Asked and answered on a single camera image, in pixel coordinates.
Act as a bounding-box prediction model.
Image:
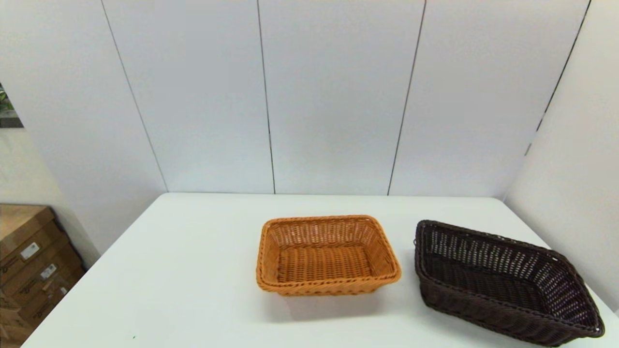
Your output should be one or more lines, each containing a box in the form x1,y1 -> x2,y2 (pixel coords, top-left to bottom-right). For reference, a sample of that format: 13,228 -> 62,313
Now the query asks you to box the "orange wicker basket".
256,215 -> 402,297

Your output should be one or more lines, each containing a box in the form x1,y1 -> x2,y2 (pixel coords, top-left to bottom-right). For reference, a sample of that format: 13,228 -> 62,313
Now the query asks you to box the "dark brown wicker basket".
414,220 -> 606,348

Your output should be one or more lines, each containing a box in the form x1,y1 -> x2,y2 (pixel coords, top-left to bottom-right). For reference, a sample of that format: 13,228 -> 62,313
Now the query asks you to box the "cardboard box with white label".
15,266 -> 87,330
0,240 -> 80,315
0,204 -> 67,286

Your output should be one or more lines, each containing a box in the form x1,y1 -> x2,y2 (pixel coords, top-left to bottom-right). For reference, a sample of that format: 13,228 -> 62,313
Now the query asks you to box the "plain cardboard box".
0,309 -> 37,347

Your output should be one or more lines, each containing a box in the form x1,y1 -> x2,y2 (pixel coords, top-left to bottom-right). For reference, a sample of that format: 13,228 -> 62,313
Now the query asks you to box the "wall picture with plant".
0,85 -> 24,129

